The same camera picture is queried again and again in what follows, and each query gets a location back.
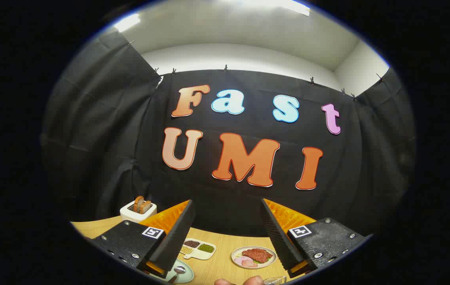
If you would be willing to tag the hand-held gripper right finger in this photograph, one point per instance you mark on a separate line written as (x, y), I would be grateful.
(276, 233)

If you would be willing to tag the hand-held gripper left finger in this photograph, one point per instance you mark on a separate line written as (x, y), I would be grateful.
(177, 237)

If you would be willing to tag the dark brown beans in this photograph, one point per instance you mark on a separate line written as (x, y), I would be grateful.
(191, 244)

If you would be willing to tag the yellow beans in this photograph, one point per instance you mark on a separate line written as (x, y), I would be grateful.
(186, 250)

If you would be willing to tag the white divided dish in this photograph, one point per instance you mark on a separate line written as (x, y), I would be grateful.
(199, 253)

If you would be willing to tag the brown steak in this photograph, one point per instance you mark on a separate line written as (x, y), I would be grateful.
(257, 255)

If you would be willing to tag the green lettuce leaf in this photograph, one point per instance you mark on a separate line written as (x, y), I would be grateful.
(266, 261)

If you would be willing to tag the green beans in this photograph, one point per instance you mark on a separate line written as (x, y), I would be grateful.
(206, 248)

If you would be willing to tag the light blue plate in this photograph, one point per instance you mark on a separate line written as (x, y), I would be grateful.
(187, 275)

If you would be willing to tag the reddish pink ham slice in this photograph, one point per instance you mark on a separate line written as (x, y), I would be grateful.
(249, 264)

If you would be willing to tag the beige round plate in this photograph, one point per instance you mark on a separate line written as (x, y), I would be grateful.
(240, 253)

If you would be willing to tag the brown bread slice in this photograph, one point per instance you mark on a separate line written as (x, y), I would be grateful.
(138, 204)
(146, 207)

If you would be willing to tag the pale pink ham slice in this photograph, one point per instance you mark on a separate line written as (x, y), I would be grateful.
(240, 260)

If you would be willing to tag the white toaster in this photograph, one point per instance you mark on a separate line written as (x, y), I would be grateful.
(133, 215)

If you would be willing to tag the ceiling light strip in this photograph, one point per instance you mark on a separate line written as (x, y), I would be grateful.
(126, 22)

